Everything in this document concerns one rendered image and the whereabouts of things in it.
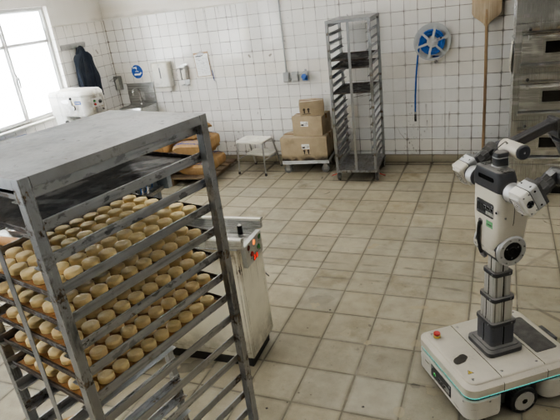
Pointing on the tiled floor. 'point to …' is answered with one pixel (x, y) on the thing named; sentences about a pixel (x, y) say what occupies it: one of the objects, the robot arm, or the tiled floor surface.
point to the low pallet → (201, 174)
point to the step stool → (257, 149)
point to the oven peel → (486, 9)
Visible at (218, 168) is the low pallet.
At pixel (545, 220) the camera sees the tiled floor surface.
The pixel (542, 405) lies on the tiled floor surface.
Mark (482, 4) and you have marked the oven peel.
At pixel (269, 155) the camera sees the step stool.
